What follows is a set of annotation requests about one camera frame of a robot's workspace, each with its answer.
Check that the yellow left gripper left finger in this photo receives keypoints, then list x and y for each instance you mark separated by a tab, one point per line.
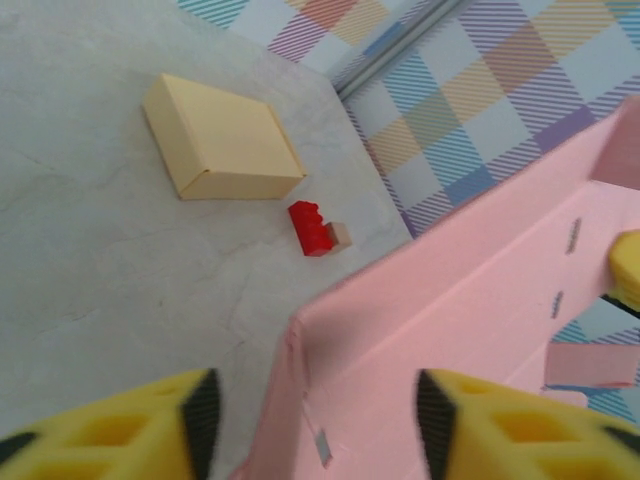
100	440

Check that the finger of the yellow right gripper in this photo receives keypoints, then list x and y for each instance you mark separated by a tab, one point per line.
627	265

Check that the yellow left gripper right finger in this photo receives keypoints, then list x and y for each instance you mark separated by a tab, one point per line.
525	440

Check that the pink paper box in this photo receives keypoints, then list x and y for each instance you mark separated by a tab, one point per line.
425	325

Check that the yellow paper box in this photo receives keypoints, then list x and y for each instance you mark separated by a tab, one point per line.
220	135

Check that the small wooden cube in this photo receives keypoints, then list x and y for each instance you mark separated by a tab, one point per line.
342	236

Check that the red toy brick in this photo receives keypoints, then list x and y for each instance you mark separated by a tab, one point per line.
310	230

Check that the aluminium frame post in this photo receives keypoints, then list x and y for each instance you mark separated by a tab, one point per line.
395	45

